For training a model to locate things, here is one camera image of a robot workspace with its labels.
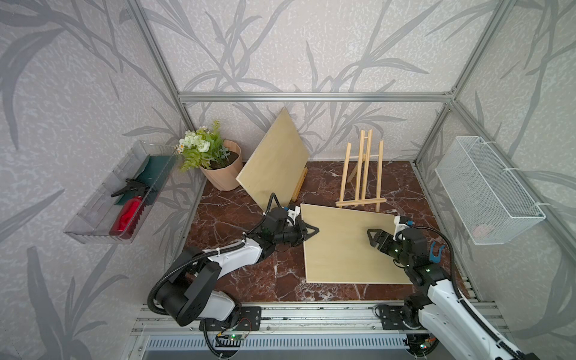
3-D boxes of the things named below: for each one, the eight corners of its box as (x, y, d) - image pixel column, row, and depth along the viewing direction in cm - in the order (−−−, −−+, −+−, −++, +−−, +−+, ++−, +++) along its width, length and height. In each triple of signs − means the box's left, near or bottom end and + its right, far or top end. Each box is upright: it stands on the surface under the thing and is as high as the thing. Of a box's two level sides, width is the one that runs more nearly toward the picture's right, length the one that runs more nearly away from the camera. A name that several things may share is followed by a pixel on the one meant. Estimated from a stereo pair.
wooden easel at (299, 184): (292, 203, 106) (291, 196, 102) (304, 173, 119) (304, 166, 114) (295, 204, 106) (295, 197, 102) (307, 174, 118) (307, 167, 114)
